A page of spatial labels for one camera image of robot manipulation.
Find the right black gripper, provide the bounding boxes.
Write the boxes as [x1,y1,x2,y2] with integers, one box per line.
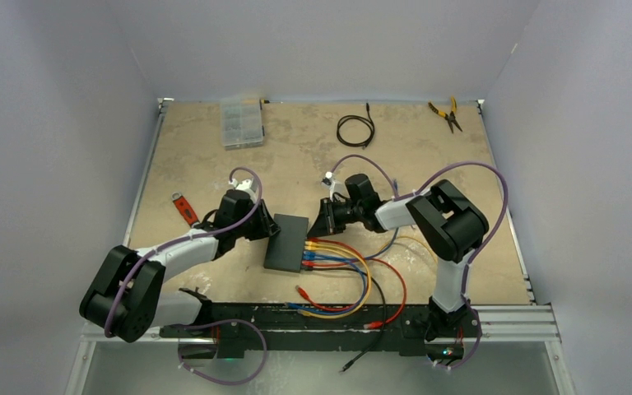
[309,197,364,238]

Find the black network switch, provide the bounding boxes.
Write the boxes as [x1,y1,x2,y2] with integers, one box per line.
[263,214,309,273]

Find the black ethernet cable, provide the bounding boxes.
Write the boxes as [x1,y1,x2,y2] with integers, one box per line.
[336,101,376,148]
[304,264,388,374]

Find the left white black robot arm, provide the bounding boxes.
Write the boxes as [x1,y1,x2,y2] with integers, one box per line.
[79,189,280,342]

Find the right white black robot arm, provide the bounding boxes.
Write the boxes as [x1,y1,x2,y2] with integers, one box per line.
[307,174,489,335]

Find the clear plastic organizer box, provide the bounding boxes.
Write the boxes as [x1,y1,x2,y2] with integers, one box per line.
[220,96,265,150]

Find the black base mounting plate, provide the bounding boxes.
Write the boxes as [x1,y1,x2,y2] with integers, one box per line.
[160,303,481,360]

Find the yellow ethernet cable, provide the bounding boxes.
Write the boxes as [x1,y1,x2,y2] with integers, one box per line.
[298,244,373,320]
[304,234,439,266]

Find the blue ethernet cable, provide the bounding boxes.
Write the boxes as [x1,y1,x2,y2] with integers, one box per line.
[284,253,369,316]
[304,179,402,263]

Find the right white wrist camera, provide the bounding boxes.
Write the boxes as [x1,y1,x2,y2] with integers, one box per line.
[321,171,347,201]

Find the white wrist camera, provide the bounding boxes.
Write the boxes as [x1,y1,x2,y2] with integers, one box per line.
[229,177,259,193]
[321,171,347,201]

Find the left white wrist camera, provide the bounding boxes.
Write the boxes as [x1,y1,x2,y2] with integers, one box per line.
[229,177,259,193]

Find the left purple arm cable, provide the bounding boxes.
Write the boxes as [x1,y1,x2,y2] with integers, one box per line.
[103,166,269,387]

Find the yellow handled pliers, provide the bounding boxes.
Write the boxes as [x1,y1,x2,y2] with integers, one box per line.
[427,95,463,133]

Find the aluminium frame rail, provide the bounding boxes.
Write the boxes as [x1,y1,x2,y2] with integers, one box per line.
[79,102,559,360]

